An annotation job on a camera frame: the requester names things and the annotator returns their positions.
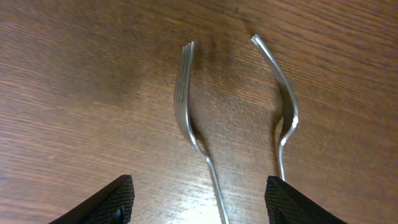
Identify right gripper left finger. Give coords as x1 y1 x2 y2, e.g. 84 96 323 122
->
50 175 135 224

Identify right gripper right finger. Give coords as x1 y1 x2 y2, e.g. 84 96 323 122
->
264 175 346 224

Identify metal fork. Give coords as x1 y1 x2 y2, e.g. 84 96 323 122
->
174 41 229 224
251 34 299 181

